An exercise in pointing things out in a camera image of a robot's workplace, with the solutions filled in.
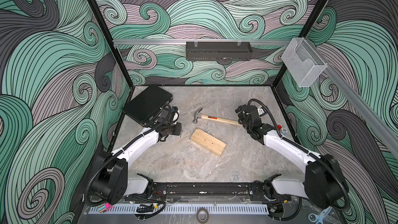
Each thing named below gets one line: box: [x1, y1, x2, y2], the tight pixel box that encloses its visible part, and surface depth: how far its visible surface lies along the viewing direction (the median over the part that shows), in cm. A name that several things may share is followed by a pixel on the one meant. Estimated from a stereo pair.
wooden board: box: [190, 128, 227, 158], surface depth 89 cm
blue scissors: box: [308, 205, 333, 224], surface depth 68 cm
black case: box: [121, 84, 174, 126], surface depth 110 cm
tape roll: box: [195, 207, 210, 224], surface depth 67 cm
